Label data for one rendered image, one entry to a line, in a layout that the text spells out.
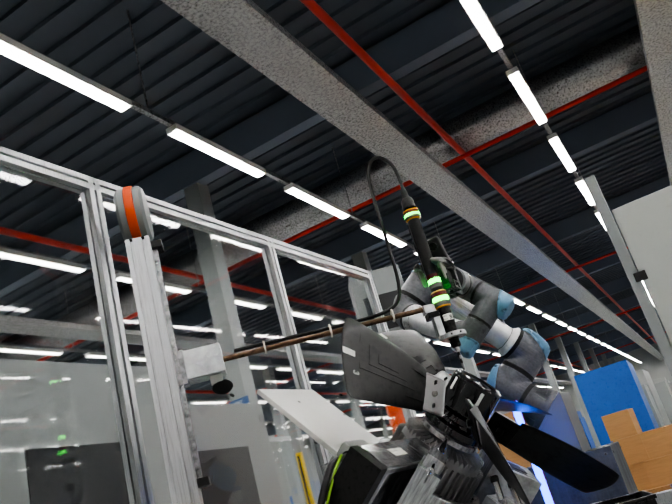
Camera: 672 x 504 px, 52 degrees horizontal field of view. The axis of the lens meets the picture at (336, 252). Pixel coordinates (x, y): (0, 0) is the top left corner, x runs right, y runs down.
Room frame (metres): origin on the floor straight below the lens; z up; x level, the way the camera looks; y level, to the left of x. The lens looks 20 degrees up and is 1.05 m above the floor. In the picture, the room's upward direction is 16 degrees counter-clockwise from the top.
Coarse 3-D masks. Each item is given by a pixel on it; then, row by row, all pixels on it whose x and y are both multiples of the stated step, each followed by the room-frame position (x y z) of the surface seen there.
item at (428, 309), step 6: (426, 306) 1.73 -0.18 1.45; (432, 306) 1.73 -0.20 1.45; (426, 312) 1.73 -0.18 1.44; (432, 312) 1.73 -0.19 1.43; (438, 312) 1.73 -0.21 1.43; (426, 318) 1.75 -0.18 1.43; (432, 318) 1.74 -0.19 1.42; (438, 318) 1.74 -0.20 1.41; (438, 324) 1.73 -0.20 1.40; (438, 330) 1.73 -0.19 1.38; (444, 330) 1.74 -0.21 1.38; (456, 330) 1.72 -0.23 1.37; (462, 330) 1.73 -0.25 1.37; (438, 336) 1.75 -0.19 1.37; (444, 336) 1.73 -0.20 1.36; (450, 336) 1.72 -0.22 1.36; (462, 336) 1.77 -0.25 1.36; (444, 342) 1.78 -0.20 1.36
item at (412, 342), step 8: (392, 336) 1.85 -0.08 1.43; (400, 336) 1.86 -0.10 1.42; (408, 336) 1.86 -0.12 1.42; (416, 336) 1.86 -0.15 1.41; (400, 344) 1.82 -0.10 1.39; (408, 344) 1.82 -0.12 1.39; (416, 344) 1.82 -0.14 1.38; (424, 344) 1.83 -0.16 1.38; (408, 352) 1.79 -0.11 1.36; (416, 352) 1.79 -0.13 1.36; (424, 352) 1.80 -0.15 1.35; (432, 352) 1.80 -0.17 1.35; (416, 360) 1.77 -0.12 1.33; (424, 360) 1.77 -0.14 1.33; (432, 360) 1.77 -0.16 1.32; (440, 360) 1.77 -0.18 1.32; (432, 368) 1.75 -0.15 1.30; (440, 368) 1.74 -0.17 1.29
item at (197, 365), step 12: (204, 348) 1.61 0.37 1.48; (216, 348) 1.62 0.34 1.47; (180, 360) 1.61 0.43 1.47; (192, 360) 1.61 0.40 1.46; (204, 360) 1.61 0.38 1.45; (216, 360) 1.62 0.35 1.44; (192, 372) 1.61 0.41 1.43; (204, 372) 1.61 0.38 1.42; (216, 372) 1.62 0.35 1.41; (192, 384) 1.67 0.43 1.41
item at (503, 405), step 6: (498, 402) 1.79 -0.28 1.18; (504, 402) 1.80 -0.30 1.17; (510, 402) 1.80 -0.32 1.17; (516, 402) 1.81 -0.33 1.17; (498, 408) 1.89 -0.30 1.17; (504, 408) 1.89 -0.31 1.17; (510, 408) 1.89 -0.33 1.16; (516, 408) 1.89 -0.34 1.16; (522, 408) 1.88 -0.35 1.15; (528, 408) 1.88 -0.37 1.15; (534, 408) 1.87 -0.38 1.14; (546, 414) 1.92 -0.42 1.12
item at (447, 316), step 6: (402, 192) 1.75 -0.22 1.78; (408, 198) 1.74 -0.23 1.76; (402, 204) 1.75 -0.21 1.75; (408, 204) 1.74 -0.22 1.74; (414, 204) 1.74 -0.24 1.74; (444, 306) 1.74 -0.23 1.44; (444, 312) 1.74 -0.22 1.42; (450, 312) 1.74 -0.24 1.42; (444, 318) 1.74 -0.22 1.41; (450, 318) 1.74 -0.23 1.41; (444, 324) 1.74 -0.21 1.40; (450, 324) 1.74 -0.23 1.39; (450, 330) 1.74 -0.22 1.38; (456, 336) 1.74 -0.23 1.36; (450, 342) 1.75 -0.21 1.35; (456, 342) 1.74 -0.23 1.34
